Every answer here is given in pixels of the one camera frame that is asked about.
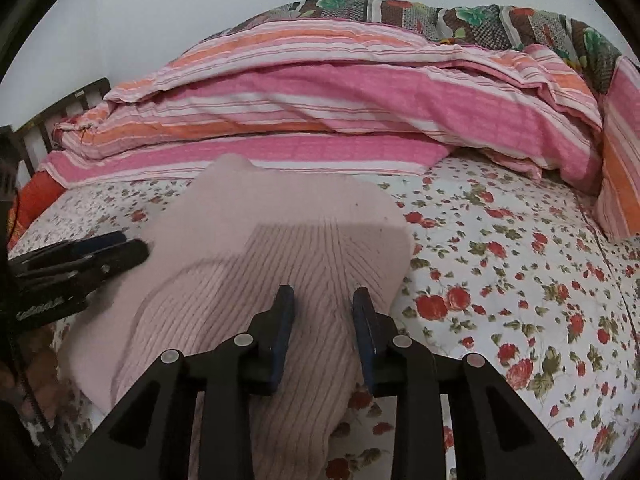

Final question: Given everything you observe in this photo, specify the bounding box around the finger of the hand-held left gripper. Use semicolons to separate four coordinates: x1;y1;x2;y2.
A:
14;239;150;302
9;230;127;272

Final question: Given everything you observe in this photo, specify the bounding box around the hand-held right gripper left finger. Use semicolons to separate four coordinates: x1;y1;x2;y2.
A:
60;285;295;480

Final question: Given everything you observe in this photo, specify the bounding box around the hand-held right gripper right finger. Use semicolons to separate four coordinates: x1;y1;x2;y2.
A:
352;287;584;480

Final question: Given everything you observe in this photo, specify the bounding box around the light pink knit sweater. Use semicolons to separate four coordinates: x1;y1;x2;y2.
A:
60;154;416;480

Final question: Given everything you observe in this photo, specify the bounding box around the person's left hand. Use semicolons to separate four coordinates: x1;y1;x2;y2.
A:
20;327;69;411

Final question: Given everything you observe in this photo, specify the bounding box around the red orange cloth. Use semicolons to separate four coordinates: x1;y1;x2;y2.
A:
7;170;66;252

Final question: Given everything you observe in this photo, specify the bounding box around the white red floral bed sheet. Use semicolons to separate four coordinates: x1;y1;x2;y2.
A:
7;155;640;480

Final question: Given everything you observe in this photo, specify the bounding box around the pink orange striped quilt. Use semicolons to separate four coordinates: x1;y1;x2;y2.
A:
39;16;606;196

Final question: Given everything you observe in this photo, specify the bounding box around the pink striped pillow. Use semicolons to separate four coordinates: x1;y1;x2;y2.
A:
597;55;640;244

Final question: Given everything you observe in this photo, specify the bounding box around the brown green floral blanket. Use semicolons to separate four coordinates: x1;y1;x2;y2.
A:
235;0;626;96

